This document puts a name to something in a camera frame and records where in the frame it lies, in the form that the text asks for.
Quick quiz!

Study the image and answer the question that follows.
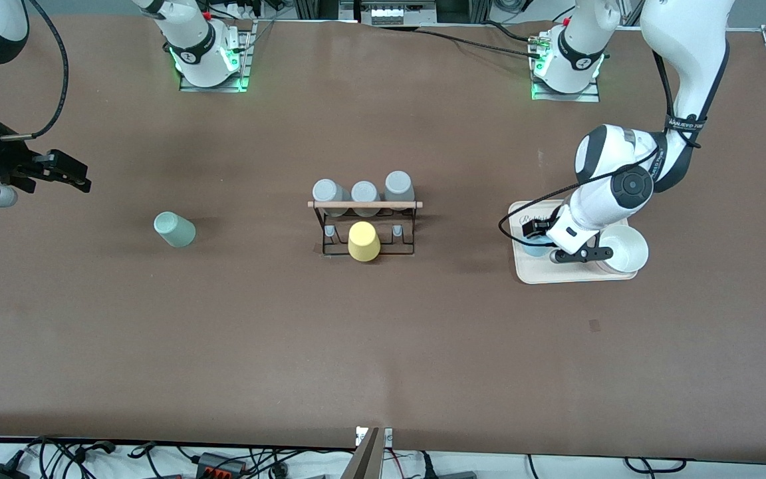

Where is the pale green cup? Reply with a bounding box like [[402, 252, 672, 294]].
[[154, 212, 196, 248]]

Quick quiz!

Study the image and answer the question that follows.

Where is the beige rectangular tray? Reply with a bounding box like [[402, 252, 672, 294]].
[[508, 197, 640, 285]]

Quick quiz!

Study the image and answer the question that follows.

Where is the white bowl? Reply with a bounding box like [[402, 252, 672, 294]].
[[596, 224, 650, 275]]

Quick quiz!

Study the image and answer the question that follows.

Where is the grey cup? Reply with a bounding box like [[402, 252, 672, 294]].
[[350, 181, 381, 218], [312, 178, 352, 218], [384, 171, 416, 212]]

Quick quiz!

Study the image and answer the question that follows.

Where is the yellow cup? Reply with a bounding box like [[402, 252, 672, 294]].
[[348, 222, 382, 263]]

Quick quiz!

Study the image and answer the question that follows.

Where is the white power strip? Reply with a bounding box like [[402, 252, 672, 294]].
[[361, 0, 437, 27]]

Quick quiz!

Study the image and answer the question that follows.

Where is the black orange connector box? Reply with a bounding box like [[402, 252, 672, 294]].
[[197, 452, 247, 478]]

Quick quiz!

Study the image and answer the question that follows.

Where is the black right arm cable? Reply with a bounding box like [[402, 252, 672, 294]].
[[0, 0, 70, 142]]

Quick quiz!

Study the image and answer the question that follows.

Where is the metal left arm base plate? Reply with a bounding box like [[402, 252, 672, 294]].
[[531, 79, 601, 102]]

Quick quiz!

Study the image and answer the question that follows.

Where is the black wire cup rack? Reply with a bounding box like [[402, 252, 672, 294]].
[[307, 198, 424, 258]]

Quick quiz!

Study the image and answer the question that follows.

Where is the black cable on table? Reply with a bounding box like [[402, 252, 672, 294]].
[[416, 27, 538, 59]]

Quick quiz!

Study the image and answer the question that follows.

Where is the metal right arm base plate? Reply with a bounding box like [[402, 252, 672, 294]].
[[179, 20, 254, 92]]

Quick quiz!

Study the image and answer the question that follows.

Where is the black cable loop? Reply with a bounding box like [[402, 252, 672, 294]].
[[624, 456, 688, 474]]

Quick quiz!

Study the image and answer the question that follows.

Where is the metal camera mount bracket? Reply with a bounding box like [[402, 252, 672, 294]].
[[342, 426, 394, 479]]

